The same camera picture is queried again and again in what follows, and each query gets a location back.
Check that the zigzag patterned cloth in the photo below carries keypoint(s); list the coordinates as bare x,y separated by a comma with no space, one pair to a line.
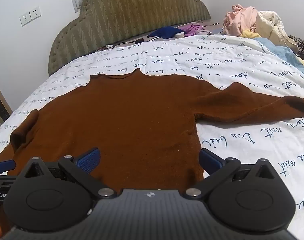
301,45

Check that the pink clothes pile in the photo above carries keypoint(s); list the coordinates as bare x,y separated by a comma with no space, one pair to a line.
244,17

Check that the olive padded headboard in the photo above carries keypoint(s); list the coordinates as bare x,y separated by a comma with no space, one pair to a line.
129,12

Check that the dark blue garment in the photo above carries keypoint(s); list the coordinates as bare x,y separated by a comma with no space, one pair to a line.
167,32

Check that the cream quilted jacket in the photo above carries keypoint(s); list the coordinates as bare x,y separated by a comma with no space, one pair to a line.
269,22

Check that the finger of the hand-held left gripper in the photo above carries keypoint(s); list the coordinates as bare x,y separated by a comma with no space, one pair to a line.
4,165

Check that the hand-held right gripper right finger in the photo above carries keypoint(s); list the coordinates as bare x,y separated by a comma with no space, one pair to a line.
210,159

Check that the purple garment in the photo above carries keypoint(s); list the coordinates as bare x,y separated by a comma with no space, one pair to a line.
192,28

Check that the light blue cloth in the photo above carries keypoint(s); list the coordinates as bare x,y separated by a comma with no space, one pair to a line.
279,50

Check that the white script-printed quilt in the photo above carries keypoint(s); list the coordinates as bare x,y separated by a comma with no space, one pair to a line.
242,62

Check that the white wall socket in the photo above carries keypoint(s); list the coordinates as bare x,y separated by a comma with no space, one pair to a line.
35,13
25,20

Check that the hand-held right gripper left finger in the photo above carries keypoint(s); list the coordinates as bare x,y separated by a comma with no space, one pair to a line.
90,158

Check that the brown knit sweater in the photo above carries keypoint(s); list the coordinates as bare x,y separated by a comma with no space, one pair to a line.
129,117

